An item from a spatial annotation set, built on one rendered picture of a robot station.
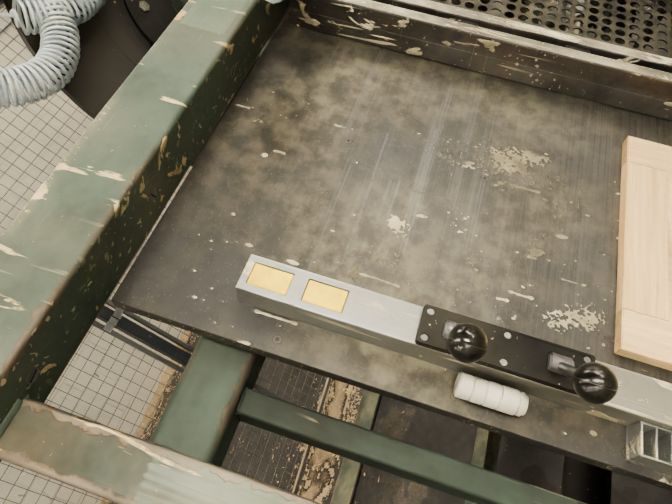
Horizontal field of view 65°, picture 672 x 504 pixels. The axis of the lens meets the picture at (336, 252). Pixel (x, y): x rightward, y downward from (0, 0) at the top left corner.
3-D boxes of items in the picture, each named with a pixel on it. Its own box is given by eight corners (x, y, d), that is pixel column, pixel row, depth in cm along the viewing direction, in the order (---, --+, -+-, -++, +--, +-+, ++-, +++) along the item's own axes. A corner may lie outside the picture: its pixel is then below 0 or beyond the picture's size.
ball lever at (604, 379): (568, 384, 60) (618, 414, 46) (534, 373, 60) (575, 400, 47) (577, 352, 60) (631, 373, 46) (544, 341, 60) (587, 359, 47)
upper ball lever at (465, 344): (464, 351, 61) (484, 372, 48) (432, 341, 61) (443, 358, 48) (473, 320, 61) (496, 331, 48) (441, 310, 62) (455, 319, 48)
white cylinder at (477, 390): (450, 399, 61) (518, 421, 60) (457, 392, 59) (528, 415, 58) (455, 375, 63) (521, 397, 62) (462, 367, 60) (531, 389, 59)
